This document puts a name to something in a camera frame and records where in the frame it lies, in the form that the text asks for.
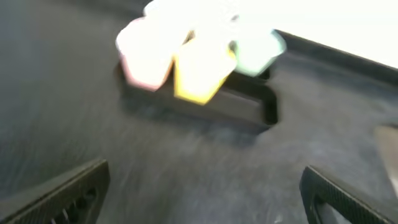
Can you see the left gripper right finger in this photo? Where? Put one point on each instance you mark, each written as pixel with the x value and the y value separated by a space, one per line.
pixel 342 205

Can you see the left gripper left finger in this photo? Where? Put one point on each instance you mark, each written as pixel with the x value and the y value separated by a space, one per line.
pixel 62 199

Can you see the pink cup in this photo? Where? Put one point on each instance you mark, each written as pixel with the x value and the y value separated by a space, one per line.
pixel 146 59

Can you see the yellow cup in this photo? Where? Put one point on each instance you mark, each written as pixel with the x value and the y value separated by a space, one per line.
pixel 199 74

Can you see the black tray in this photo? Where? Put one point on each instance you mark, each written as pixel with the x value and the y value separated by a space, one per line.
pixel 242 105

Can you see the green cup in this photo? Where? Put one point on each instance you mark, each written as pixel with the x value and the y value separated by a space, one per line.
pixel 258 53

